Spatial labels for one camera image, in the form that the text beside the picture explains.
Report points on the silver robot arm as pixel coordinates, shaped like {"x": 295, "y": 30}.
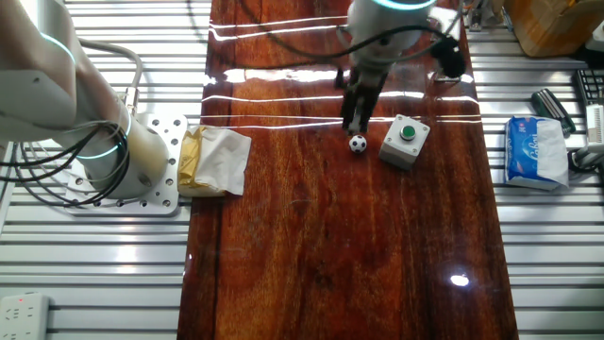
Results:
{"x": 47, "y": 85}

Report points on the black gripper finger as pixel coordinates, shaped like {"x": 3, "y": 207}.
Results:
{"x": 368, "y": 111}
{"x": 350, "y": 111}

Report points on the grey metal clamp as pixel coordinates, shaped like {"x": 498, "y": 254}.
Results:
{"x": 481, "y": 16}

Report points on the white box with green button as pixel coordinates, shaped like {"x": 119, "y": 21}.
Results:
{"x": 401, "y": 148}

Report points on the small black white soccer ball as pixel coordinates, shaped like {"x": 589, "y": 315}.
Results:
{"x": 357, "y": 144}

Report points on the blue tissue pack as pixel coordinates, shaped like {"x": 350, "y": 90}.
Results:
{"x": 521, "y": 151}

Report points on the brown cardboard box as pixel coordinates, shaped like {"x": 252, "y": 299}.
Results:
{"x": 552, "y": 28}

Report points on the black keyboard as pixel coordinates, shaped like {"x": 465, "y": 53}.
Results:
{"x": 592, "y": 85}

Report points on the black green hand tool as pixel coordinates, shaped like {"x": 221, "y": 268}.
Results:
{"x": 547, "y": 106}

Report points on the red-brown wooden board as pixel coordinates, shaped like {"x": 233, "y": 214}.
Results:
{"x": 292, "y": 264}

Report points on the white power strip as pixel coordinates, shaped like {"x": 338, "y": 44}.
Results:
{"x": 23, "y": 316}

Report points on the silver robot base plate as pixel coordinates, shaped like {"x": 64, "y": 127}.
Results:
{"x": 165, "y": 189}

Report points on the white plastic object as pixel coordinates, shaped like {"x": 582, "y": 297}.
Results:
{"x": 595, "y": 40}

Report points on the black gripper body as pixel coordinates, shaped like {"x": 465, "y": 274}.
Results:
{"x": 368, "y": 78}

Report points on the gold tissue pack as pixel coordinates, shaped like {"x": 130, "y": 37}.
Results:
{"x": 212, "y": 160}

